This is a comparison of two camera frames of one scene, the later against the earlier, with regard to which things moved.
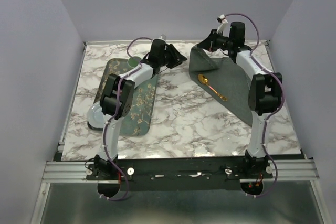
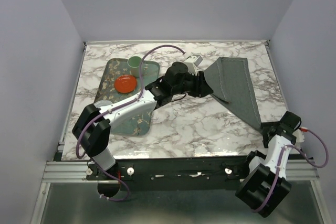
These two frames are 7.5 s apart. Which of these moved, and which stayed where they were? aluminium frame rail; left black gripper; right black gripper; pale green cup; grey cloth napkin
Moved: left black gripper; right black gripper; grey cloth napkin
Stayed: aluminium frame rail; pale green cup
